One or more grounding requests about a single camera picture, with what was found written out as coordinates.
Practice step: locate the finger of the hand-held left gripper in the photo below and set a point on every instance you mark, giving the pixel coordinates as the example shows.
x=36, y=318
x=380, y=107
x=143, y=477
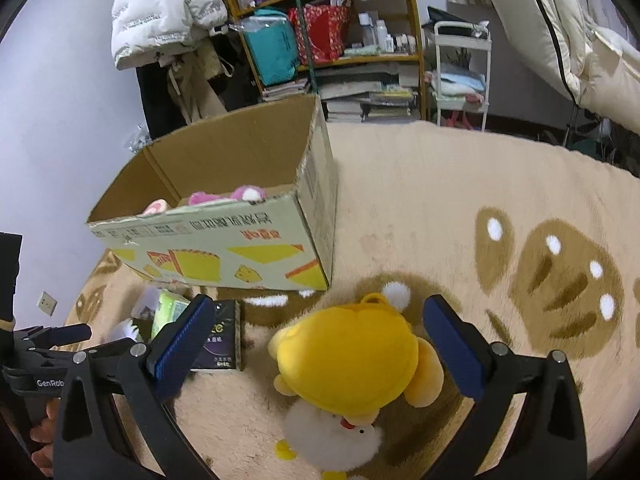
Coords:
x=60, y=334
x=112, y=348

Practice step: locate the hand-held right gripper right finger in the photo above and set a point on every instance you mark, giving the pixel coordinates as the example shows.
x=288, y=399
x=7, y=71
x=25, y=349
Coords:
x=452, y=352

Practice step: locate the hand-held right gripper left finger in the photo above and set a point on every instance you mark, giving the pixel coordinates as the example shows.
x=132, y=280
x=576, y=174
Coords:
x=182, y=347

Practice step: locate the printed cardboard box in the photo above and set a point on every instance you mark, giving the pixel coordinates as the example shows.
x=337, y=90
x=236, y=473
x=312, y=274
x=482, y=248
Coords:
x=225, y=255

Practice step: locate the white chick plush yellow hood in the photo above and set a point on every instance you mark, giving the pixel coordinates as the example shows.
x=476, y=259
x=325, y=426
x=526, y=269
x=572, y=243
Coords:
x=350, y=360

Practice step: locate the person's left hand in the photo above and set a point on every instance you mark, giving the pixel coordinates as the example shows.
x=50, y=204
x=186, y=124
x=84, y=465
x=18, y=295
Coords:
x=44, y=432

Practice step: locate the white fluffy item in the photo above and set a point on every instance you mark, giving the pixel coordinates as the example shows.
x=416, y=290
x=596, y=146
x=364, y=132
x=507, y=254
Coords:
x=125, y=332

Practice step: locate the green tissue packet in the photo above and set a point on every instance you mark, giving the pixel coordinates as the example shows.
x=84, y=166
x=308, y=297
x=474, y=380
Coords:
x=167, y=310

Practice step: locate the black tissue packet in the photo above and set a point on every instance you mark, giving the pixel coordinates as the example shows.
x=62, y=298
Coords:
x=226, y=342

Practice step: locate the white purple packet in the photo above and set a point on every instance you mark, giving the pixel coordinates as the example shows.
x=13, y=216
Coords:
x=144, y=305

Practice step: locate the dark upright object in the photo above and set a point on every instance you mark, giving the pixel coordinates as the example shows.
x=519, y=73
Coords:
x=9, y=280

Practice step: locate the pale pink white plush toy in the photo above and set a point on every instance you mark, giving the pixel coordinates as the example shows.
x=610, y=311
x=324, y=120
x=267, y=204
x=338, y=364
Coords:
x=156, y=207

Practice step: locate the beige bear printed blanket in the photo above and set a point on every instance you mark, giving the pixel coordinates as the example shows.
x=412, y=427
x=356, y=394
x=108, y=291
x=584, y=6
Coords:
x=425, y=200

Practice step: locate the clear plastic bag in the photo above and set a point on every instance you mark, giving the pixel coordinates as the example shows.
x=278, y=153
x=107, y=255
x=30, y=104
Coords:
x=137, y=141

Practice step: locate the black garment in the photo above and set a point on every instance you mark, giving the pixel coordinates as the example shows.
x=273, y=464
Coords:
x=157, y=105

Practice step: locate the white trolley cart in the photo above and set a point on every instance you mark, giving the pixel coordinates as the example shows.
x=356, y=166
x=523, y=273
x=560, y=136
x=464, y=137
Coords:
x=462, y=105

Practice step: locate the beige coat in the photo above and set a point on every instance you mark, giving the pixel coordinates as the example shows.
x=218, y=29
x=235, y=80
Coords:
x=200, y=80

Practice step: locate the stack of books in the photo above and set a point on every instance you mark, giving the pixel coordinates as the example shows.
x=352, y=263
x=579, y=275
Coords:
x=365, y=97

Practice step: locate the folded cloths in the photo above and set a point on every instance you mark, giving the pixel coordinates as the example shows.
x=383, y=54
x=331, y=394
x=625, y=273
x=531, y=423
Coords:
x=457, y=82

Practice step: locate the small stack of magazines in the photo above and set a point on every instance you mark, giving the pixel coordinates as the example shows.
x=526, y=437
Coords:
x=285, y=90

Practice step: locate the teal bag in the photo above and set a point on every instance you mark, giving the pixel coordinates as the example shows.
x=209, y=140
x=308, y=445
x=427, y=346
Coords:
x=270, y=50

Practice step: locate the group of small bottles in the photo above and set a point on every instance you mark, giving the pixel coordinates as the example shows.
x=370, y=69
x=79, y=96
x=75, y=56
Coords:
x=382, y=35

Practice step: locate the wooden shelf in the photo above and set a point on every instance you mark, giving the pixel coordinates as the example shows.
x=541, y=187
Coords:
x=415, y=20

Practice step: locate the white bedding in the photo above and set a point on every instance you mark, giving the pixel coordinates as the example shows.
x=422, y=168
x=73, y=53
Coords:
x=565, y=30

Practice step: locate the red patterned bag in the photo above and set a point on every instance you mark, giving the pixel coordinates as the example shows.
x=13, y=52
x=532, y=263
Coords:
x=322, y=35

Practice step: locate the white puffer jacket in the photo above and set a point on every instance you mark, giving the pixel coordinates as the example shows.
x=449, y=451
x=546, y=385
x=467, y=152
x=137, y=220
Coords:
x=160, y=5

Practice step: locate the green pole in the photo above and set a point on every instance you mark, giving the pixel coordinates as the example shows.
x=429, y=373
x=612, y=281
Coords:
x=304, y=20

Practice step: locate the white wall socket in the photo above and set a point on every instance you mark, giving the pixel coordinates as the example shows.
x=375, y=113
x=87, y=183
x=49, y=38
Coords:
x=47, y=303

